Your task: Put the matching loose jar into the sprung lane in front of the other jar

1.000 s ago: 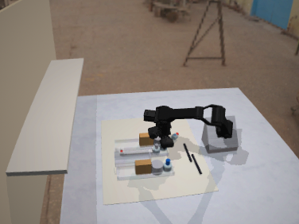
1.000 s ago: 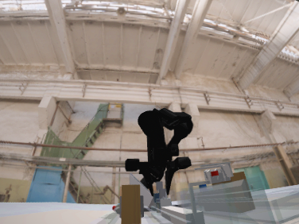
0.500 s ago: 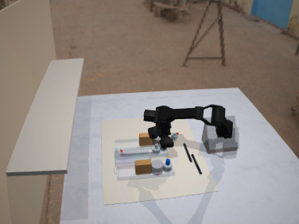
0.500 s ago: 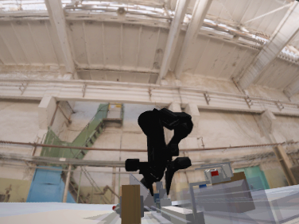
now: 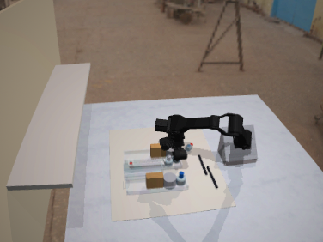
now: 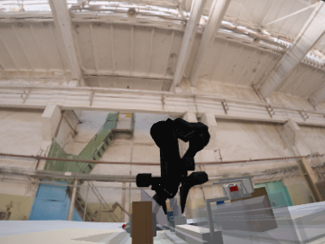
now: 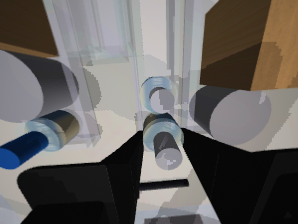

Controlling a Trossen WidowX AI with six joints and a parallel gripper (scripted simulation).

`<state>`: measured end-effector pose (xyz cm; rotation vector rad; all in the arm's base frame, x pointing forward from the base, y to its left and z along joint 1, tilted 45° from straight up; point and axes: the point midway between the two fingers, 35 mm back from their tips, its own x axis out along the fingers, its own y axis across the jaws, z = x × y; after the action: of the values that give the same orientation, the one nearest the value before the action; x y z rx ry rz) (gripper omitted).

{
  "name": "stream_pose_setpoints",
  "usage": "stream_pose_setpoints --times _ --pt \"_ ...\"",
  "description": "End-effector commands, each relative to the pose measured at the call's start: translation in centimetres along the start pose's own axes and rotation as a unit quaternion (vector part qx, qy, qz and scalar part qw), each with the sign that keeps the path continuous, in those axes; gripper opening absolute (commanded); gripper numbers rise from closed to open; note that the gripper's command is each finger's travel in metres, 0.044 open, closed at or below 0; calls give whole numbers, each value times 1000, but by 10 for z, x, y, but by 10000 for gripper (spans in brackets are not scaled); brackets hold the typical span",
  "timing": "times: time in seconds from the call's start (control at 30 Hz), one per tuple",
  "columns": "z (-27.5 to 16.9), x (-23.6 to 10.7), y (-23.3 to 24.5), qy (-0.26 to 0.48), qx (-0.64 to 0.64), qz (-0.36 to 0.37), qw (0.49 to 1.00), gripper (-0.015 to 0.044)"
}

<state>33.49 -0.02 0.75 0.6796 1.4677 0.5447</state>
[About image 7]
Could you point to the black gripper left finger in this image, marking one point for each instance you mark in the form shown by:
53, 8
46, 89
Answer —
113, 181

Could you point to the brown wooden block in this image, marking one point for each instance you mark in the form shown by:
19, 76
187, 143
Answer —
251, 45
24, 28

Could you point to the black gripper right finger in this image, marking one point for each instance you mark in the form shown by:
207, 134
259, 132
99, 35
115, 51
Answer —
238, 183

